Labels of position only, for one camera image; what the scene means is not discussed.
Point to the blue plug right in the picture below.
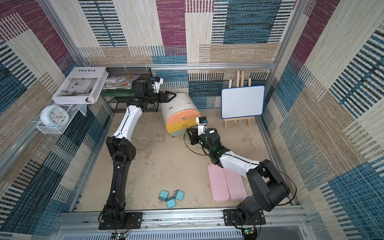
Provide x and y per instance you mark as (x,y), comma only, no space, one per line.
(179,195)

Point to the blue plug left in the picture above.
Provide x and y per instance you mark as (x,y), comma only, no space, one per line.
(163,196)

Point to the wooden easel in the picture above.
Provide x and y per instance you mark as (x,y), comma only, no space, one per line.
(234,100)

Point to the yellow drawer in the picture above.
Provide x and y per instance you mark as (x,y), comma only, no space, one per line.
(175,125)

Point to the green book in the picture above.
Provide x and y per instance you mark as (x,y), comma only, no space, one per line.
(118,92)

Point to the blue plug middle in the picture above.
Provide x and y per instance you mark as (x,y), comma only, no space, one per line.
(171,202)

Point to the blue plug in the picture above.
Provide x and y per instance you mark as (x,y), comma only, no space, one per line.
(163,196)
(179,195)
(171,202)

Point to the white alarm clock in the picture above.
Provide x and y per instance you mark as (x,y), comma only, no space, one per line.
(54,116)

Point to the colourful snack bag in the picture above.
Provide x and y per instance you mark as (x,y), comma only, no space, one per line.
(114,82)

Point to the white magazine box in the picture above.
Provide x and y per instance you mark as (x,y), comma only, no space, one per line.
(82,86)

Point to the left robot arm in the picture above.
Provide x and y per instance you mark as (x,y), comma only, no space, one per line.
(123,152)

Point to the clear wire basket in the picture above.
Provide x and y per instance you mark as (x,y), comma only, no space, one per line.
(72,110)

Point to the white round drawer cabinet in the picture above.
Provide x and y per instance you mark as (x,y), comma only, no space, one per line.
(181,102)

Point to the pink case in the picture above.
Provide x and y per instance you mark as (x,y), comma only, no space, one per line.
(226,184)

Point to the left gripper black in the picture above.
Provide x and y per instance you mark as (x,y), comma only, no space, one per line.
(165,97)

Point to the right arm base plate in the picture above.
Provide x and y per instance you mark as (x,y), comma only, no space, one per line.
(234,217)

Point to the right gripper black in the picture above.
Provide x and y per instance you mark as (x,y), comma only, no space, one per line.
(192,135)

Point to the pale green drawer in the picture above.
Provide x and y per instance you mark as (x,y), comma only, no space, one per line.
(180,133)

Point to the black wire shelf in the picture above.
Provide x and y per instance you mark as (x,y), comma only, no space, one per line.
(118,104)

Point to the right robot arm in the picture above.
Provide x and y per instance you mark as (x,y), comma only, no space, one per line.
(268,186)

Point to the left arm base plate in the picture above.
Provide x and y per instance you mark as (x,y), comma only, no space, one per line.
(131,221)

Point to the blue framed whiteboard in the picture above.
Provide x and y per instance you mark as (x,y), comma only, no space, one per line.
(257,100)

